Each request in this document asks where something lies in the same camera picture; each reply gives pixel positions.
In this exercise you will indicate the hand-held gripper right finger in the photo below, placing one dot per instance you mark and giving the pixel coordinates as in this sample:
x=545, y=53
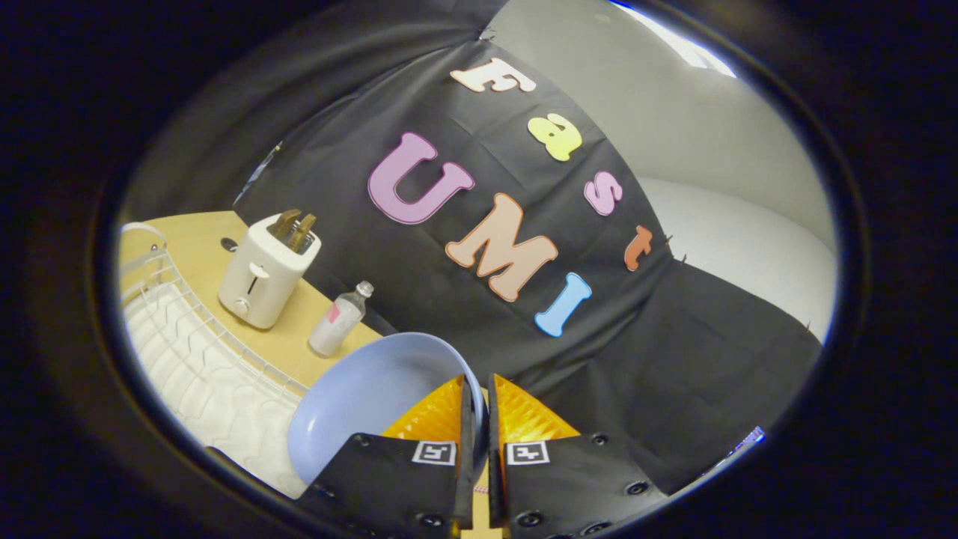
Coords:
x=495, y=442

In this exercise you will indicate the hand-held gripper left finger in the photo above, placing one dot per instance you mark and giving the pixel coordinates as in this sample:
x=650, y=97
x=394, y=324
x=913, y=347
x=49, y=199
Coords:
x=467, y=442

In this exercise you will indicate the light blue plate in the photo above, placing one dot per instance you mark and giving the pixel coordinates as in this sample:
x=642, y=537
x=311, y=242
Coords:
x=359, y=404

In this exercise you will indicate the small clear plastic bottle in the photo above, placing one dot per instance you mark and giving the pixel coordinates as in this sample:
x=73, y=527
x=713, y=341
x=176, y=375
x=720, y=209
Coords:
x=337, y=322

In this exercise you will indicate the black backdrop cloth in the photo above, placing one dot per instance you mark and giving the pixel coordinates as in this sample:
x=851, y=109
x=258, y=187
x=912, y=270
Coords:
x=479, y=247

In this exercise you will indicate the white toaster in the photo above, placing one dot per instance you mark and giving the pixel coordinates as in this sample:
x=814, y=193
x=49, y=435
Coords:
x=262, y=281

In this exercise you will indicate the brown toast slice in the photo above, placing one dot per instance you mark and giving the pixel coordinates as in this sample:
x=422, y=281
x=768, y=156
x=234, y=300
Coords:
x=303, y=232
x=284, y=222

